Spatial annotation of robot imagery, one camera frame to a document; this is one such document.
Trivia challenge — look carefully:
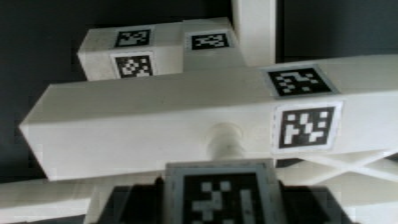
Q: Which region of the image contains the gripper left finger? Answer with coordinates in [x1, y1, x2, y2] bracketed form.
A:
[100, 178, 164, 224]

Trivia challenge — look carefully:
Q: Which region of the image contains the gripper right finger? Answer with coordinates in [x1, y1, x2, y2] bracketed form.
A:
[279, 184, 356, 224]

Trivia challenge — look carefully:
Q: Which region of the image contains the white chair seat part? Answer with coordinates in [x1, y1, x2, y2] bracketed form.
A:
[0, 173, 398, 224]

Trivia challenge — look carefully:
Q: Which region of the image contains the white cube leg block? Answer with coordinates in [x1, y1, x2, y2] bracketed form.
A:
[162, 123, 288, 224]

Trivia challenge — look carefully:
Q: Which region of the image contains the white chair back frame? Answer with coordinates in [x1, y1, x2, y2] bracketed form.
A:
[18, 54, 398, 214]

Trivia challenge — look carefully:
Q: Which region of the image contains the white leg block tagged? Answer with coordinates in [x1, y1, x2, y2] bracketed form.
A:
[183, 17, 246, 71]

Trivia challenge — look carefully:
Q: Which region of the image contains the white workspace border frame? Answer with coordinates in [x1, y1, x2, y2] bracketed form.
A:
[231, 0, 278, 66]

